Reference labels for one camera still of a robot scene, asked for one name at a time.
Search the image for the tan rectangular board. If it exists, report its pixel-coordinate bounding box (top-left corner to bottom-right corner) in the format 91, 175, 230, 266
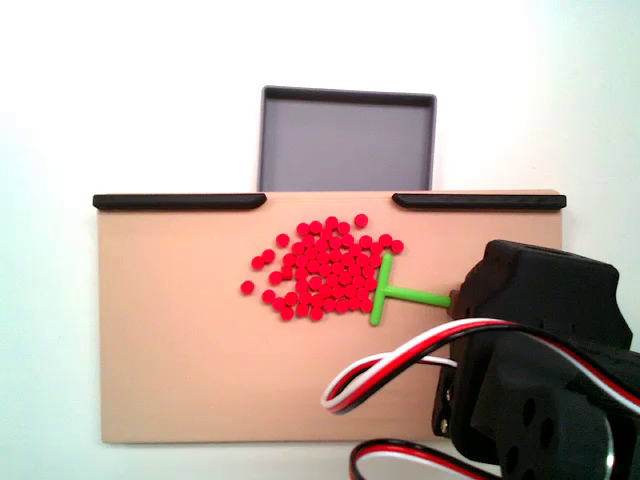
94, 188, 567, 445

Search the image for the red white black cable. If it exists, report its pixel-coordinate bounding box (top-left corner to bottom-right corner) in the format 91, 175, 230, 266
348, 438, 504, 480
321, 317, 640, 416

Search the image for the black edge bar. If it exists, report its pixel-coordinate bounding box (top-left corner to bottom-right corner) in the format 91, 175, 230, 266
92, 193, 268, 211
391, 192, 568, 211

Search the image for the grey plastic tray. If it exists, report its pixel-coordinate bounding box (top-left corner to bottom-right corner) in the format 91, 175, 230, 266
257, 84, 439, 194

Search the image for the green T-shaped pusher tool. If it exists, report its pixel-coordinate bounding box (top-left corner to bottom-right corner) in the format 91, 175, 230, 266
368, 252, 454, 327

